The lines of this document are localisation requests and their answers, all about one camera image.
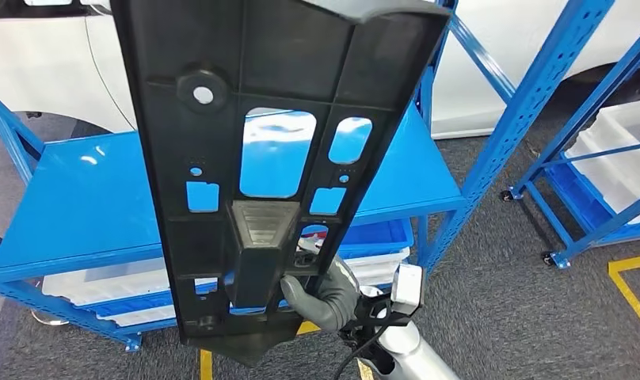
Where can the black plastic panel part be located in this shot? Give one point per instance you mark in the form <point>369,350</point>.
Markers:
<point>157,131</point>

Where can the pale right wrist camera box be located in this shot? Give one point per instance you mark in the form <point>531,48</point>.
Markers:
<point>406,286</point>

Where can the blue metal rack on casters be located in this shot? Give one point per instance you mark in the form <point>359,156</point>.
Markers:
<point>587,111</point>

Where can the large blue metal shelf rack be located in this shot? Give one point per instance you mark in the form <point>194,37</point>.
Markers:
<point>89,210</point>

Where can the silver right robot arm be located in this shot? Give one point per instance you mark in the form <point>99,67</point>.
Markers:
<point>409,351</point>

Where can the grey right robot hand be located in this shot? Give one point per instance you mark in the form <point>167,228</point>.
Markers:
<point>330,304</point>

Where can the white car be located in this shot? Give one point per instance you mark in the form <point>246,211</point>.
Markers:
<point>47,68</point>

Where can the round chrome stand base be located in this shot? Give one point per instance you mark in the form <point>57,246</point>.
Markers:
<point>47,319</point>

